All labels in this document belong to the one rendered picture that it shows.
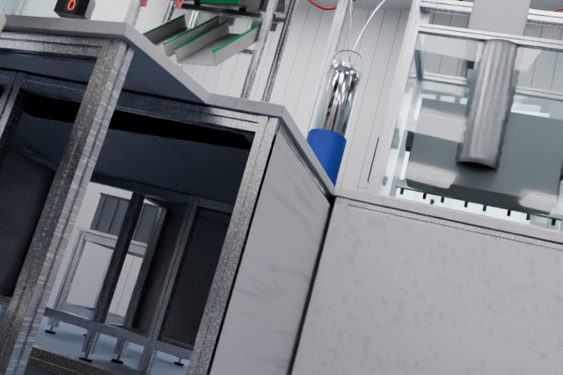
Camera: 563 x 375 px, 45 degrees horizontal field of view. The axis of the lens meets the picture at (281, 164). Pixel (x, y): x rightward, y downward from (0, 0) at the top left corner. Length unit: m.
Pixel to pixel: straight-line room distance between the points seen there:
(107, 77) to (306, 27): 4.71
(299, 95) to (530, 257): 3.80
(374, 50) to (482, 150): 3.42
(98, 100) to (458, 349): 1.32
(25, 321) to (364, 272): 1.18
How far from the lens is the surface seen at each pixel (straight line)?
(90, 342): 3.21
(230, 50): 1.90
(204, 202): 3.05
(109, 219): 4.09
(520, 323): 2.17
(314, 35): 5.94
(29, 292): 1.33
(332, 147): 2.58
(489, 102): 2.42
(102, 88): 1.37
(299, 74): 5.81
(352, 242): 2.21
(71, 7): 2.41
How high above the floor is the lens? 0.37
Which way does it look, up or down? 13 degrees up
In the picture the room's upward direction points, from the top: 15 degrees clockwise
